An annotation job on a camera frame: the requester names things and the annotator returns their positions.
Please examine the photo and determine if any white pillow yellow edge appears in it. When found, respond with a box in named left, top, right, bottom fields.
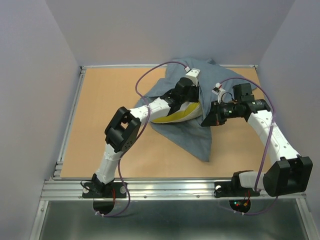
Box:
left=151, top=102, right=203, bottom=124

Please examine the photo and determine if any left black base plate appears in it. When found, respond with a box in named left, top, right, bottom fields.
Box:
left=80, top=181, right=127, bottom=199

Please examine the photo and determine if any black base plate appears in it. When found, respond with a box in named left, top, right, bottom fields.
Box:
left=213, top=180, right=260, bottom=198
left=80, top=181, right=127, bottom=199

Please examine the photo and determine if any blue grey pillowcase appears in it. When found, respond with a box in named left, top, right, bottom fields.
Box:
left=144, top=57, right=246, bottom=162

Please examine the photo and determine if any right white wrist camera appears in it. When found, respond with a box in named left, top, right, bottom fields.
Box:
left=211, top=82, right=226, bottom=104

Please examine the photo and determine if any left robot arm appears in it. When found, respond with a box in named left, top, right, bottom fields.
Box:
left=89, top=77, right=199, bottom=197

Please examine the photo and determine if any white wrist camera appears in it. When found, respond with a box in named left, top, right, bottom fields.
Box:
left=211, top=82, right=226, bottom=104
left=185, top=68, right=200, bottom=86

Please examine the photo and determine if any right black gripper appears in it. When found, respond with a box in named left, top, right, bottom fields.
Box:
left=200, top=100, right=241, bottom=127

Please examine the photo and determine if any aluminium front rail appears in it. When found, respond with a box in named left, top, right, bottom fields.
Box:
left=40, top=177, right=307, bottom=201

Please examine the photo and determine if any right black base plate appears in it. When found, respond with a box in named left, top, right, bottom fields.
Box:
left=213, top=180, right=260, bottom=198

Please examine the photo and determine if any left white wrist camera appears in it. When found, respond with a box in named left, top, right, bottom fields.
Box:
left=185, top=68, right=200, bottom=86

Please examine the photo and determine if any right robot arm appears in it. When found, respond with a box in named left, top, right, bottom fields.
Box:
left=201, top=83, right=313, bottom=197

